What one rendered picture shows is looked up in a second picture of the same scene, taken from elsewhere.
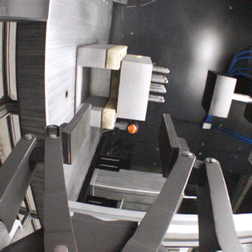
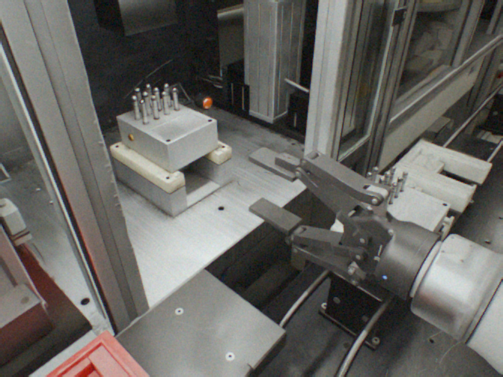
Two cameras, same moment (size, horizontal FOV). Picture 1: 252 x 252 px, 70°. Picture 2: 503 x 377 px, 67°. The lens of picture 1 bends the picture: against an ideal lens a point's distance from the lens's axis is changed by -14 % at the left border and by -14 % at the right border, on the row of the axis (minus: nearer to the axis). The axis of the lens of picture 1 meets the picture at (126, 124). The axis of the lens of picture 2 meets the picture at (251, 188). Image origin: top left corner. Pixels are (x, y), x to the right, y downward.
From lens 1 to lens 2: 38 cm
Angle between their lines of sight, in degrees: 42
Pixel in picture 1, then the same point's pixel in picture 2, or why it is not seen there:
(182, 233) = (339, 58)
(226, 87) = (135, 10)
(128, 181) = (262, 76)
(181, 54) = not seen: hidden behind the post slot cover
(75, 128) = (281, 225)
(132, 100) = (201, 142)
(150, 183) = (261, 48)
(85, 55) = (178, 206)
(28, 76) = (236, 253)
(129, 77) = (183, 157)
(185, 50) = not seen: hidden behind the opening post
